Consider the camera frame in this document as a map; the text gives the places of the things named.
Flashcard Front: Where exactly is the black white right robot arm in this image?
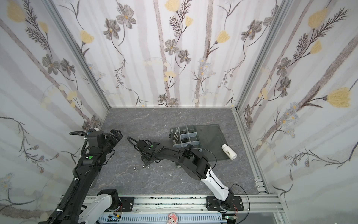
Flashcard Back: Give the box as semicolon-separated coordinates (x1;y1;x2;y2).
127;137;244;213

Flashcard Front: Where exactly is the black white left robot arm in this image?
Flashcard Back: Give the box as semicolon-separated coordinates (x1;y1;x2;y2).
45;128;123;224

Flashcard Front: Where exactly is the green plastic organizer box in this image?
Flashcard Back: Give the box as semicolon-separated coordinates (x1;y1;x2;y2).
169;124;229;162

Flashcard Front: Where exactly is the pink figurine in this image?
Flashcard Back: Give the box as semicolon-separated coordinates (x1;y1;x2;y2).
166;213;179;224

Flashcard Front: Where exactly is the white plastic bottle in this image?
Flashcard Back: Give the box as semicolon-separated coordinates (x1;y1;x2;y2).
221;144;237;160

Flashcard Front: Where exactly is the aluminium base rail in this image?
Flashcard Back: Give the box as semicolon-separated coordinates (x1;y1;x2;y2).
51;194;289;224

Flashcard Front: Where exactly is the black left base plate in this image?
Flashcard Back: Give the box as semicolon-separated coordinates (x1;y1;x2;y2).
114;197;134;212

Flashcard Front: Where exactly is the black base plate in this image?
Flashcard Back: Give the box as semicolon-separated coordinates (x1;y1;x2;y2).
206;196;244;212
114;197;134;212

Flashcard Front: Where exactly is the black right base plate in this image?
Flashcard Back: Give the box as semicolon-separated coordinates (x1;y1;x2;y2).
206;196;244;212

